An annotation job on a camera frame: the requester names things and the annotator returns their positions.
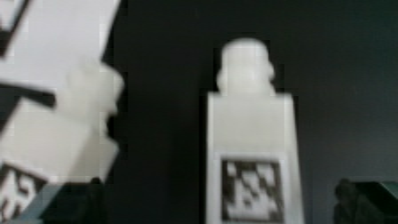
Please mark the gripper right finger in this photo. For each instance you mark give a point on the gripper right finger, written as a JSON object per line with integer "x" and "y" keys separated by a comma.
{"x": 366, "y": 202}

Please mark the white leg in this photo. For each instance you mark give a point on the white leg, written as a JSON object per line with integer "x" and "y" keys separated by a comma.
{"x": 253, "y": 171}
{"x": 57, "y": 149}

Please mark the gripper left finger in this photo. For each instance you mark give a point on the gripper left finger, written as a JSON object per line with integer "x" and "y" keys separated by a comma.
{"x": 68, "y": 204}

